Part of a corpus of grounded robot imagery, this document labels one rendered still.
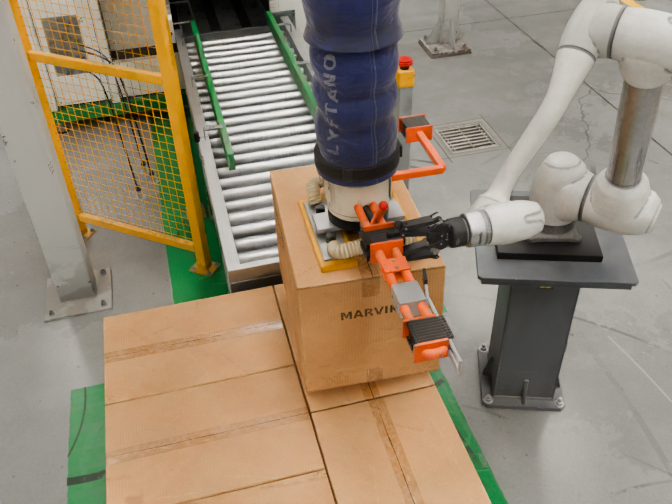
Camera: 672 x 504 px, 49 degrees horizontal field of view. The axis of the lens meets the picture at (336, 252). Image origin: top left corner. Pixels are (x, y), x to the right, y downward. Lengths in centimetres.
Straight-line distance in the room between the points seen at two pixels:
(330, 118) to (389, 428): 93
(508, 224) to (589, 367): 147
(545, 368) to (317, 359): 111
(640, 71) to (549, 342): 114
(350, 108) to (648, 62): 75
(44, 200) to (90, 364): 71
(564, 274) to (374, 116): 94
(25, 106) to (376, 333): 168
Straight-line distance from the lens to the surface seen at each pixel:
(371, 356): 211
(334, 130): 183
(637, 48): 200
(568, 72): 199
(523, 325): 272
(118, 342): 256
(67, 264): 347
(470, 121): 477
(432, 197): 403
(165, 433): 226
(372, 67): 174
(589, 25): 203
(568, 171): 240
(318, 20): 171
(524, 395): 297
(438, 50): 562
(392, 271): 169
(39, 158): 317
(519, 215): 186
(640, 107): 213
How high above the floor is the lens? 229
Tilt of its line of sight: 39 degrees down
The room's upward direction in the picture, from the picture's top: 2 degrees counter-clockwise
